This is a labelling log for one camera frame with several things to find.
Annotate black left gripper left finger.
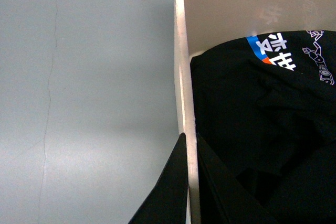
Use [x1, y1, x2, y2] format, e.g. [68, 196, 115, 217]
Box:
[129, 133, 188, 224]

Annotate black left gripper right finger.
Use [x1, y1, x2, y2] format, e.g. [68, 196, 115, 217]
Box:
[197, 134, 278, 224]

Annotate black printed t-shirt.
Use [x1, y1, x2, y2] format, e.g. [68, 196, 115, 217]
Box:
[190, 30, 335, 223]

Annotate beige plastic laundry hamper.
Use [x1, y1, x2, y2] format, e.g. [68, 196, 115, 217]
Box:
[175, 0, 335, 223]

